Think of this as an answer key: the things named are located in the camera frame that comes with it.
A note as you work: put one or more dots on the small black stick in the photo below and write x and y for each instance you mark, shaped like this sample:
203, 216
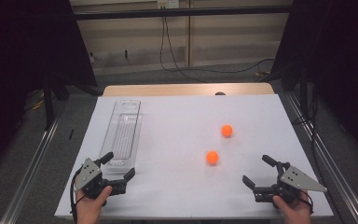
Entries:
71, 133

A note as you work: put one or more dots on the black metal stand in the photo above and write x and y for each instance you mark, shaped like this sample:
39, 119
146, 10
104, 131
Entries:
48, 105
304, 93

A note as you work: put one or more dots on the orange ball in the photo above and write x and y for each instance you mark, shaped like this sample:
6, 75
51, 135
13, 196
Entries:
212, 157
227, 130

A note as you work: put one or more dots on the clear plastic tray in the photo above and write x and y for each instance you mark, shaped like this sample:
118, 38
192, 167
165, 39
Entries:
121, 137

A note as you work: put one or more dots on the beige panelled desk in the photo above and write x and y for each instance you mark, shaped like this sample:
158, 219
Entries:
230, 37

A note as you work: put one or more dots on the white wall socket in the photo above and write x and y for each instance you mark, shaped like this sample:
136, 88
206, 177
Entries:
167, 3

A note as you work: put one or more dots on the black horizontal frame bar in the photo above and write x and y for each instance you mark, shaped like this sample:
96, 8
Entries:
199, 12

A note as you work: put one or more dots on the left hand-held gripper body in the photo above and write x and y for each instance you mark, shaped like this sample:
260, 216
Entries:
91, 183

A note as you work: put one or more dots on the person's right hand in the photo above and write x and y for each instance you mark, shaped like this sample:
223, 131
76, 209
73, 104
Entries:
295, 213

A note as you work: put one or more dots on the black curtain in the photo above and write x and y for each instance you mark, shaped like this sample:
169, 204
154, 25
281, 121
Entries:
18, 62
338, 62

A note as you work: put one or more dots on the person's left hand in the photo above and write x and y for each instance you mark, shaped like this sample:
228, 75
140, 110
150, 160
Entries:
90, 208

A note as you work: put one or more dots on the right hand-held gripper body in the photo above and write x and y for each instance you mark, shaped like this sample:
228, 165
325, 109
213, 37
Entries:
298, 180

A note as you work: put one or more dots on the aluminium floor rail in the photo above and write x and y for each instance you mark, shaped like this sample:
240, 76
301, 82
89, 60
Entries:
329, 169
28, 177

